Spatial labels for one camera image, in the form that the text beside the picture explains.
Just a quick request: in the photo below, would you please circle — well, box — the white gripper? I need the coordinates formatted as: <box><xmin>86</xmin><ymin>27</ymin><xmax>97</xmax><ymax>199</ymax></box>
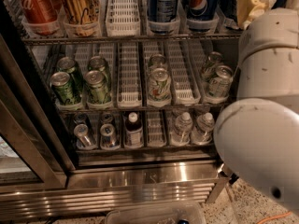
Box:
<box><xmin>236</xmin><ymin>0</ymin><xmax>299</xmax><ymax>99</ymax></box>

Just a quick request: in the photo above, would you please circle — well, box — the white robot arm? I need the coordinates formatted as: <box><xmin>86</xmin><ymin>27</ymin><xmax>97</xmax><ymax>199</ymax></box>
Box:
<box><xmin>213</xmin><ymin>0</ymin><xmax>299</xmax><ymax>215</ymax></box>

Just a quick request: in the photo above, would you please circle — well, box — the blue pepsi can logo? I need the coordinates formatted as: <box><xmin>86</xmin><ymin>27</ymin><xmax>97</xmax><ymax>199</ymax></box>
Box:
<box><xmin>187</xmin><ymin>0</ymin><xmax>218</xmax><ymax>32</ymax></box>

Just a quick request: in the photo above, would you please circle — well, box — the white green can rear right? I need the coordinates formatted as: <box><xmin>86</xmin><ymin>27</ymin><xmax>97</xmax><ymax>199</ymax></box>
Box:
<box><xmin>200</xmin><ymin>51</ymin><xmax>223</xmax><ymax>81</ymax></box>

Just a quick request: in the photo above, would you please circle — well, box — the blue pepsi can back label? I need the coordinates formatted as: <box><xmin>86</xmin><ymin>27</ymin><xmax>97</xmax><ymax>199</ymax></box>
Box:
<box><xmin>147</xmin><ymin>0</ymin><xmax>178</xmax><ymax>34</ymax></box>

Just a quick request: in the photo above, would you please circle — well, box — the white green can rear middle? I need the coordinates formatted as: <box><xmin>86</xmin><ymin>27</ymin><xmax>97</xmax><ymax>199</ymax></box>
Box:
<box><xmin>148</xmin><ymin>54</ymin><xmax>167</xmax><ymax>73</ymax></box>

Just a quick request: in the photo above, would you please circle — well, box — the white green can front middle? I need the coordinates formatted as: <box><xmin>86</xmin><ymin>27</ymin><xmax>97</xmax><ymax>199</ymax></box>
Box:
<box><xmin>149</xmin><ymin>68</ymin><xmax>171</xmax><ymax>102</ymax></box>

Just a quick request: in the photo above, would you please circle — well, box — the white plastic shelf glide tray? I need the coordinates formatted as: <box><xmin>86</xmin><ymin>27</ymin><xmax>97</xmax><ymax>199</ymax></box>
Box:
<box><xmin>106</xmin><ymin>0</ymin><xmax>141</xmax><ymax>36</ymax></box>

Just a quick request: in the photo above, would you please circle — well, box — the stainless steel display fridge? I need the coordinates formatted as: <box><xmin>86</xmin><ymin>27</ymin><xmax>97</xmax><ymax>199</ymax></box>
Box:
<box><xmin>0</xmin><ymin>0</ymin><xmax>299</xmax><ymax>222</ymax></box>

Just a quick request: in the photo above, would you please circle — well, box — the gold soda can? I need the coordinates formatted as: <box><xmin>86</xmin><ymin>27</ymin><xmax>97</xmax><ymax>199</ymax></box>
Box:
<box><xmin>62</xmin><ymin>0</ymin><xmax>100</xmax><ymax>37</ymax></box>

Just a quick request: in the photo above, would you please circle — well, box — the silver blue can rear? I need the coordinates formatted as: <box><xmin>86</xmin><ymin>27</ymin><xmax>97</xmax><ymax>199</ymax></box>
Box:
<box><xmin>100</xmin><ymin>112</ymin><xmax>115</xmax><ymax>125</ymax></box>

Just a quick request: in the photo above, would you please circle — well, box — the silver blue can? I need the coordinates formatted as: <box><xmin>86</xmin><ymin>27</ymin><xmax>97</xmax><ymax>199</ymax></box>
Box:
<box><xmin>100</xmin><ymin>123</ymin><xmax>120</xmax><ymax>150</ymax></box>
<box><xmin>100</xmin><ymin>112</ymin><xmax>115</xmax><ymax>125</ymax></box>

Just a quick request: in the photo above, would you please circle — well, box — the silver blue can front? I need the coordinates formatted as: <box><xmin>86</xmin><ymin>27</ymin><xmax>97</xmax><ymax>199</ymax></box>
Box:
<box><xmin>100</xmin><ymin>123</ymin><xmax>120</xmax><ymax>150</ymax></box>

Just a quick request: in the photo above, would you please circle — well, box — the green can rear left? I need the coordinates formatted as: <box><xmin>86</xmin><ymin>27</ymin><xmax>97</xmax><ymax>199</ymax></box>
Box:
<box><xmin>57</xmin><ymin>57</ymin><xmax>83</xmax><ymax>92</ymax></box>

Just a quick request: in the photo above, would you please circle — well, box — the silver can rear left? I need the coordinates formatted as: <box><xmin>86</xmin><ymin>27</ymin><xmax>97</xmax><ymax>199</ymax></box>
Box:
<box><xmin>73</xmin><ymin>113</ymin><xmax>92</xmax><ymax>129</ymax></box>

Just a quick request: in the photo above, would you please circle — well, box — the green can front left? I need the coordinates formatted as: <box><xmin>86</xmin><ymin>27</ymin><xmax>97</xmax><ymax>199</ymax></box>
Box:
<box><xmin>50</xmin><ymin>72</ymin><xmax>81</xmax><ymax>105</ymax></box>

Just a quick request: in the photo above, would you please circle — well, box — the silver can front left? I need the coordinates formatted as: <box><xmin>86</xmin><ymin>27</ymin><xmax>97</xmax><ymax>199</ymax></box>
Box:
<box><xmin>74</xmin><ymin>124</ymin><xmax>96</xmax><ymax>147</ymax></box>

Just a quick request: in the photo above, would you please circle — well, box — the red coca-cola can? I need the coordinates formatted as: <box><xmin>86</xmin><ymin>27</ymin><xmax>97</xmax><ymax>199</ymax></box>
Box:
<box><xmin>18</xmin><ymin>0</ymin><xmax>59</xmax><ymax>35</ymax></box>

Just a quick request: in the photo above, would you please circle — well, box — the clear water bottle left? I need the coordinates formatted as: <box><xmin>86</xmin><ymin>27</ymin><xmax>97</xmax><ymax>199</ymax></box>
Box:
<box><xmin>171</xmin><ymin>112</ymin><xmax>193</xmax><ymax>147</ymax></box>

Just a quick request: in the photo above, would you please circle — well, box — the dark juice bottle white cap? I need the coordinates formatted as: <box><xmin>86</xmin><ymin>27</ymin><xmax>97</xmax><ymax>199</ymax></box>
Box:
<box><xmin>125</xmin><ymin>112</ymin><xmax>144</xmax><ymax>148</ymax></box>

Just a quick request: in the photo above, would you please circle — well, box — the middle wire shelf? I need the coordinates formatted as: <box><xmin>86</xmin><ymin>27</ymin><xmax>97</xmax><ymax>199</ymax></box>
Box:
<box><xmin>56</xmin><ymin>103</ymin><xmax>230</xmax><ymax>114</ymax></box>

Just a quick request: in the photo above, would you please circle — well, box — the wire shelf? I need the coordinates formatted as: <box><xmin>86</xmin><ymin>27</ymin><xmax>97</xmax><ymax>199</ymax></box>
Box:
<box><xmin>56</xmin><ymin>103</ymin><xmax>230</xmax><ymax>114</ymax></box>
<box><xmin>21</xmin><ymin>33</ymin><xmax>241</xmax><ymax>46</ymax></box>

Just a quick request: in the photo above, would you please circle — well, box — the orange extension cable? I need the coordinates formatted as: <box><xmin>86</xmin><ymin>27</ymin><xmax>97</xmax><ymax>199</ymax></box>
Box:
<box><xmin>255</xmin><ymin>210</ymin><xmax>293</xmax><ymax>224</ymax></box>

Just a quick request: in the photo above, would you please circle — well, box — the top wire shelf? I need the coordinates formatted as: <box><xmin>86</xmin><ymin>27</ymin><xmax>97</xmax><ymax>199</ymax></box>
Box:
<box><xmin>21</xmin><ymin>33</ymin><xmax>241</xmax><ymax>46</ymax></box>

